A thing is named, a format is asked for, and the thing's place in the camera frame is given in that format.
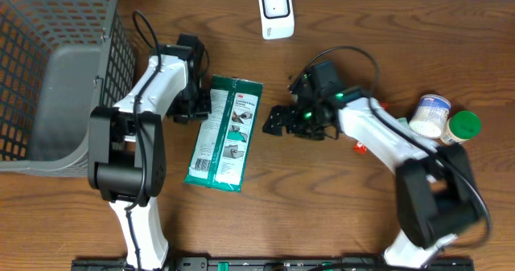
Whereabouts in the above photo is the green lid jar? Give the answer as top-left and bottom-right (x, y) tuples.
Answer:
(439, 110), (482, 145)

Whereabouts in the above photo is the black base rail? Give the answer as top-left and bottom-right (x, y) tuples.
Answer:
(70, 255), (475, 271)

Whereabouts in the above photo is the grey plastic mesh basket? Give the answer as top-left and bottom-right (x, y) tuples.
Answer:
(1, 0), (135, 177)

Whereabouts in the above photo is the red snack packet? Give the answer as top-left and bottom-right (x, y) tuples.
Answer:
(353, 142), (367, 154)

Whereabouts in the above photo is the white green glove package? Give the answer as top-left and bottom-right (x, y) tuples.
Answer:
(184, 76), (263, 192)

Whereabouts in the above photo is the mint green wipes packet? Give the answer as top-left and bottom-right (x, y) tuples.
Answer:
(398, 117), (409, 127)

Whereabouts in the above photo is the white barcode scanner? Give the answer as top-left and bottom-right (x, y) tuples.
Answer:
(258, 0), (295, 40)

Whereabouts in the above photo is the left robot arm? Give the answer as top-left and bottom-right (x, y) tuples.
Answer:
(88, 41), (212, 270)

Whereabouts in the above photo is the white tub with blue label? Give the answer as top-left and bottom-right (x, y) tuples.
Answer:
(409, 94), (451, 138)

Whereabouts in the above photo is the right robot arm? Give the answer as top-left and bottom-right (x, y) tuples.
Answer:
(262, 82), (488, 269)

